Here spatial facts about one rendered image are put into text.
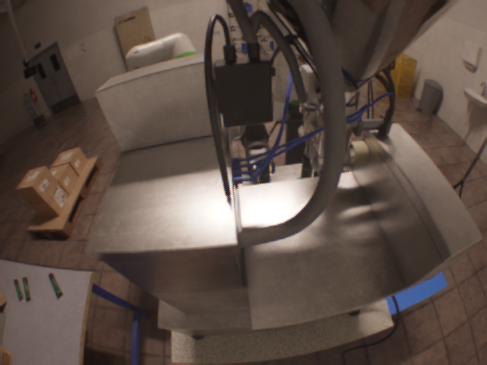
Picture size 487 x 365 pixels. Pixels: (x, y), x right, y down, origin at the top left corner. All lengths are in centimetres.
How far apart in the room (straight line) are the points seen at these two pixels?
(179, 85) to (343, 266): 34
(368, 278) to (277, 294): 14
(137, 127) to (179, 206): 15
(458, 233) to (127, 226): 40
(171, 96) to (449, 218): 40
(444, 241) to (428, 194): 7
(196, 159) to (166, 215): 9
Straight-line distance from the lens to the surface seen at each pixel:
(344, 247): 37
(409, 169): 35
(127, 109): 32
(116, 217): 27
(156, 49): 92
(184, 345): 83
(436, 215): 32
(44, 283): 138
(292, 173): 73
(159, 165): 30
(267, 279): 33
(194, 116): 31
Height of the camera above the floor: 153
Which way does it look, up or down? 46 degrees down
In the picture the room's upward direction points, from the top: 9 degrees counter-clockwise
